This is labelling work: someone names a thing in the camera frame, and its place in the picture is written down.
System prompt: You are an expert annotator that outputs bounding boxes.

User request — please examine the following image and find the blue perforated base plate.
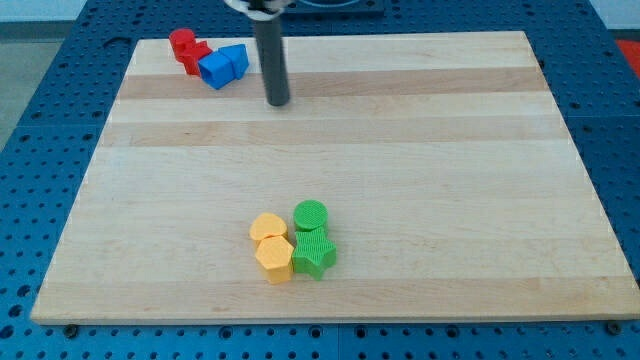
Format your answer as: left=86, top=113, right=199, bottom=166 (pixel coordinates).
left=1, top=1, right=639, bottom=359

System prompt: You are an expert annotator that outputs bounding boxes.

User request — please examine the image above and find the green cylinder block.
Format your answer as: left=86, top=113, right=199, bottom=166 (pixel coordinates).
left=293, top=199, right=328, bottom=232

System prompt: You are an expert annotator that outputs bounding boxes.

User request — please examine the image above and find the red cylinder block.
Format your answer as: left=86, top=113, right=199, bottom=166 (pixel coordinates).
left=169, top=28, right=196, bottom=62

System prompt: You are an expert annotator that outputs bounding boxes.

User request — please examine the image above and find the red star block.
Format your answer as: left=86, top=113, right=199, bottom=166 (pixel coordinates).
left=178, top=41, right=213, bottom=76

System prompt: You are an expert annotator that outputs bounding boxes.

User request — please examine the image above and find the light wooden board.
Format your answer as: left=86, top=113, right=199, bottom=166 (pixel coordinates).
left=31, top=31, right=639, bottom=325

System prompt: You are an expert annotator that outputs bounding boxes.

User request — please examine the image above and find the blue cube block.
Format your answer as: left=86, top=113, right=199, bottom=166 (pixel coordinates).
left=198, top=52, right=235, bottom=90

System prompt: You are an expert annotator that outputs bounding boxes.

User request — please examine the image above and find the green star block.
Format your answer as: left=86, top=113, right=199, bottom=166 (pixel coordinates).
left=292, top=227, right=337, bottom=281

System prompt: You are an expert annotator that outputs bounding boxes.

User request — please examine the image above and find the yellow heart block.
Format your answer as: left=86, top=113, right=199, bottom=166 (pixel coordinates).
left=249, top=212, right=288, bottom=248

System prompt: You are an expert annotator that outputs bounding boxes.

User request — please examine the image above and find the black screw right front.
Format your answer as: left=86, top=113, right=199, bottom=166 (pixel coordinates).
left=605, top=321, right=622, bottom=336

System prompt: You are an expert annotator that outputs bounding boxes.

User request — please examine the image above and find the yellow hexagon block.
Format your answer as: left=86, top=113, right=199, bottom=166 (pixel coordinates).
left=255, top=236, right=294, bottom=285

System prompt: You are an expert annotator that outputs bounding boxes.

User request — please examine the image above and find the black screw left front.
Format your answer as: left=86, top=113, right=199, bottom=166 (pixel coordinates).
left=63, top=324, right=79, bottom=339

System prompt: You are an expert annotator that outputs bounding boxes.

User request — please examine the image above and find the black screw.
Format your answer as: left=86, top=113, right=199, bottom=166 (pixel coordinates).
left=605, top=321, right=622, bottom=336
left=63, top=324, right=79, bottom=339

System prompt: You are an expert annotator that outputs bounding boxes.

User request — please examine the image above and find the blue pentagon block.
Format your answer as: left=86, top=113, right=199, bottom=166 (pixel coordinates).
left=218, top=44, right=249, bottom=80

